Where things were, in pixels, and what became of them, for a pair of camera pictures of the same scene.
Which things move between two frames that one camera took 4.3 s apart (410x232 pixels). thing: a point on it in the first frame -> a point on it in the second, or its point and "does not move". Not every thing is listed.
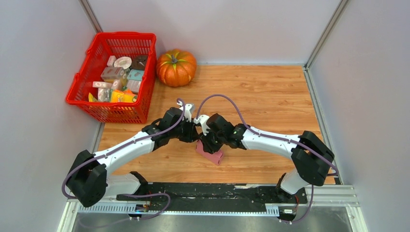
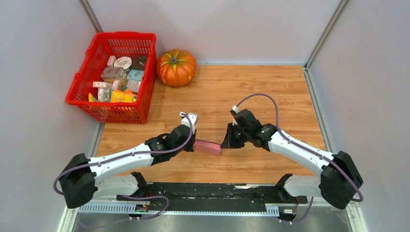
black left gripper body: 184,133 -> 189,148
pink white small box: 101,84 does not move
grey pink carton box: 114,73 does not move
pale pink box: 134,85 does not move
